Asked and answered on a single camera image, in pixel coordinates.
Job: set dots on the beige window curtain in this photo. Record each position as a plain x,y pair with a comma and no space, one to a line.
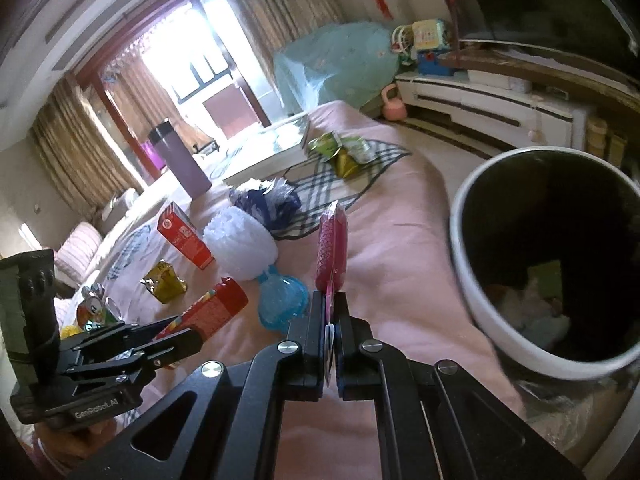
84,163
270,25

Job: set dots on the white foam fruit net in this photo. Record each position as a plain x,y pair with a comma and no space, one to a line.
240,244

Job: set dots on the blue white crumpled bag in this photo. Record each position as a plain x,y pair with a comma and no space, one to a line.
273,203

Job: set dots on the purple thermos bottle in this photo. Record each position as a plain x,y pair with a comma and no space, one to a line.
179,160

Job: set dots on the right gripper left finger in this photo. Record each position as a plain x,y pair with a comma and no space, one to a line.
222,422

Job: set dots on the crushed red soda can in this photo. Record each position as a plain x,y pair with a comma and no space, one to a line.
96,309

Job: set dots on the person's left hand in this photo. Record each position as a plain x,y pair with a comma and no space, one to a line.
56,453

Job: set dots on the red cardboard box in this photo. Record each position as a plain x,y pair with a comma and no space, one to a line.
177,228

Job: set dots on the white round trash bin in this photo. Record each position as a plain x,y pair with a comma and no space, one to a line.
570,221

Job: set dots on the colourful toy stack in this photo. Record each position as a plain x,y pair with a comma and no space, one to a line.
421,43

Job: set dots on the gold foil wrapper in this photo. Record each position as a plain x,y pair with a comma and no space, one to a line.
163,283

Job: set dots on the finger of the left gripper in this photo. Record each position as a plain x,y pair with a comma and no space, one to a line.
113,339
134,364

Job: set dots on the black flat television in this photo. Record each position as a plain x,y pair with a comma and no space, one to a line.
604,31

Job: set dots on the red candy tube package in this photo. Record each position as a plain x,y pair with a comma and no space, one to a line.
211,312

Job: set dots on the beige window curtain right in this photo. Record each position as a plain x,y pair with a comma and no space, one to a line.
270,25

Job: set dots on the pink plastic hair brush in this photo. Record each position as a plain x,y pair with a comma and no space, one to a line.
331,271

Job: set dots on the pink kettlebell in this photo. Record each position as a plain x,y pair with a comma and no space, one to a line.
393,108

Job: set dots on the beige window curtain left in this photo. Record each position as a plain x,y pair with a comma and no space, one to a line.
84,163

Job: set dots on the plaid cloth mat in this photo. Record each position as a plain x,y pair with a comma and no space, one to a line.
317,185

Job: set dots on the white TV cabinet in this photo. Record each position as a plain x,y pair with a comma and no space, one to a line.
514,118

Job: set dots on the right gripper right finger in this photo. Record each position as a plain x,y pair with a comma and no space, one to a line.
436,421

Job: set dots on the blue plastic hair brush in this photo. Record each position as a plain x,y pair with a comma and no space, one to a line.
281,298

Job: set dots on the yellow plastic ring toy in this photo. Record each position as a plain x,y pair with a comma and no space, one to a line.
68,331

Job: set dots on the green snack wrapper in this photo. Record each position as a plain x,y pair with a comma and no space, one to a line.
346,154

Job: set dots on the stack of books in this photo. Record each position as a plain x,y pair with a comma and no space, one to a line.
269,152

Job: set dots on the pink bed sheet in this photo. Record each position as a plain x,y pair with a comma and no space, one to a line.
399,279

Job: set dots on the pink striped sofa cushion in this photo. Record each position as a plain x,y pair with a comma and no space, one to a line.
73,259

